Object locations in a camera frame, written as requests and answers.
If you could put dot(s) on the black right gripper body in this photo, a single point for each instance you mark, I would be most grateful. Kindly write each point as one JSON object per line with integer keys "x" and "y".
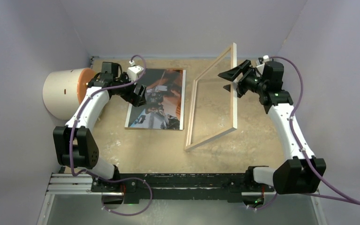
{"x": 251, "y": 82}

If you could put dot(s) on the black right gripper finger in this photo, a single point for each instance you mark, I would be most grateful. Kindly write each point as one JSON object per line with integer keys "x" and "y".
{"x": 226, "y": 88}
{"x": 238, "y": 73}

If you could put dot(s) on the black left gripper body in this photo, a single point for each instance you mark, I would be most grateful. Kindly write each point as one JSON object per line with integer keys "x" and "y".
{"x": 125, "y": 89}

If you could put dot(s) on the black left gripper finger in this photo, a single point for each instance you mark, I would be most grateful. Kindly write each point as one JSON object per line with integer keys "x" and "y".
{"x": 131, "y": 98}
{"x": 140, "y": 98}

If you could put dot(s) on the printed photo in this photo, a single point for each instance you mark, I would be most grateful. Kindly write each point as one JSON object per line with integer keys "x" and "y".
{"x": 164, "y": 108}

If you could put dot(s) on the wooden picture frame with glass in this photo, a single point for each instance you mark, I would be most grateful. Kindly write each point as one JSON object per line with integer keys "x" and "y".
{"x": 231, "y": 50}

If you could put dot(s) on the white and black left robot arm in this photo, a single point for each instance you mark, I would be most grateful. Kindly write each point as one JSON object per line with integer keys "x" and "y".
{"x": 74, "y": 143}

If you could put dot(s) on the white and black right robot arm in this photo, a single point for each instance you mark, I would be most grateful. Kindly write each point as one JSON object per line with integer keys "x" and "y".
{"x": 301, "y": 171}

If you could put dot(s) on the white cylinder with orange lid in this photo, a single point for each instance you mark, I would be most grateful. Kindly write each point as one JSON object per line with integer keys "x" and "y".
{"x": 63, "y": 91}

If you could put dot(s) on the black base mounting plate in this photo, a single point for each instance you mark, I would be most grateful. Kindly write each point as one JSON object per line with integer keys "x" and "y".
{"x": 231, "y": 187}

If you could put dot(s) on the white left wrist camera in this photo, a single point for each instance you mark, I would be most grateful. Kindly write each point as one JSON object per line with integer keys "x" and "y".
{"x": 134, "y": 70}

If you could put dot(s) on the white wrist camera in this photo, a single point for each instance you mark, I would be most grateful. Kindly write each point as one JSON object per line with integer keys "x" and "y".
{"x": 260, "y": 64}
{"x": 134, "y": 70}

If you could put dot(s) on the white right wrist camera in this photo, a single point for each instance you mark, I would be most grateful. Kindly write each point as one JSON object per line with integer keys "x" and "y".
{"x": 260, "y": 64}

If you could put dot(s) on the aluminium extrusion rail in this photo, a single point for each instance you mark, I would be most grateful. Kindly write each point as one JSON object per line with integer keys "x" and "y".
{"x": 67, "y": 184}

